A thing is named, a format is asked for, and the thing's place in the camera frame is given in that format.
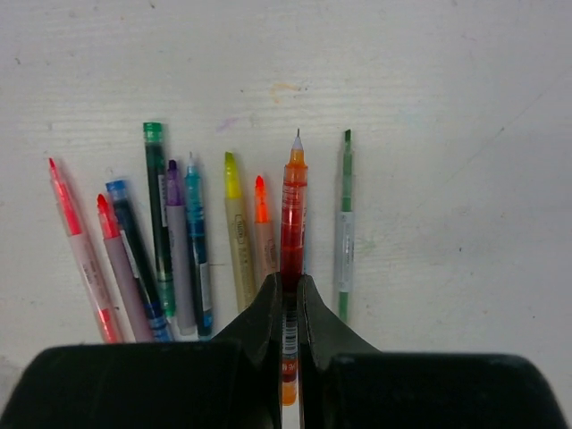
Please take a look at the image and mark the yellow highlighter pen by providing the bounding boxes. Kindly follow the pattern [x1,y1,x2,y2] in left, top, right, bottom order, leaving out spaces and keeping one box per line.
[224,152,257,313]

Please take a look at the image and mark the dark blue gel pen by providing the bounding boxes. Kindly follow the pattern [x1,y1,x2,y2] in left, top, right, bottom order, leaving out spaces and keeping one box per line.
[105,180,173,342]

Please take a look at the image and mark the green gel pen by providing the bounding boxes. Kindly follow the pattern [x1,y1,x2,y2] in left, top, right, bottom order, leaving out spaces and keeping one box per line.
[143,122,176,318]

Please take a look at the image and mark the purple pen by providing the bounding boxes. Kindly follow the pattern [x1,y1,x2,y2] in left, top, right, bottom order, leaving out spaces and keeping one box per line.
[166,159,197,336]

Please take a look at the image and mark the pink highlighter pen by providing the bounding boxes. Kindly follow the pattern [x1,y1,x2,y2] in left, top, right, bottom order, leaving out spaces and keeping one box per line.
[49,157,124,343]
[97,194,154,342]

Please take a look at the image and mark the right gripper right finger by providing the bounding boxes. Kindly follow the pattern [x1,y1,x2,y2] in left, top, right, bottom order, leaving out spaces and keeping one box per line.
[297,274,381,428]

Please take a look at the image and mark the orange pen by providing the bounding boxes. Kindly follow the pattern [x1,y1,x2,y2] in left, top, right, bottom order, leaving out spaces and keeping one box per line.
[254,175,278,284]

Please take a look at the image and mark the green highlighter pen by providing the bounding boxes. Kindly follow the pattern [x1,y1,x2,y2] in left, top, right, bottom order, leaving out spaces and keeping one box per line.
[335,130,355,324]

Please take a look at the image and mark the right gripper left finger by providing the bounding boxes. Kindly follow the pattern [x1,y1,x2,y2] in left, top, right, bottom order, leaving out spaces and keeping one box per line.
[213,273,283,428]

